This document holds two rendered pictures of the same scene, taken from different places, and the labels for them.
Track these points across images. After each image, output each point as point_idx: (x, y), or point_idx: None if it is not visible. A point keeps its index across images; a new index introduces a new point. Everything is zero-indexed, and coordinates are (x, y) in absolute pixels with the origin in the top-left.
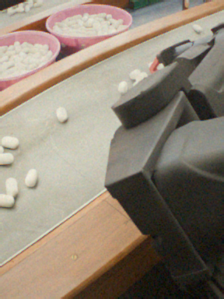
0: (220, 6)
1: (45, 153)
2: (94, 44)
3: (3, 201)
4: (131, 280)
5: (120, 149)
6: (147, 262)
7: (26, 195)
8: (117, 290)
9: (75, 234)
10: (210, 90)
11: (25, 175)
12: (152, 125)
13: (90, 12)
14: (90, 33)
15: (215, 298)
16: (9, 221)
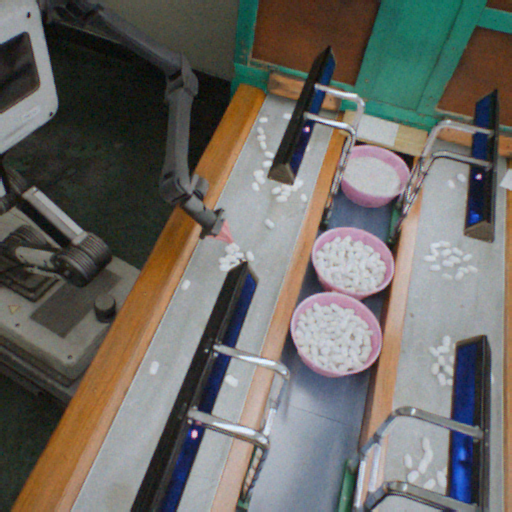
0: (220, 480)
1: (260, 203)
2: (298, 289)
3: (257, 170)
4: None
5: (189, 68)
6: None
7: (252, 182)
8: None
9: (218, 167)
10: (178, 92)
11: (260, 190)
12: (185, 69)
13: (358, 369)
14: (321, 321)
15: None
16: (250, 170)
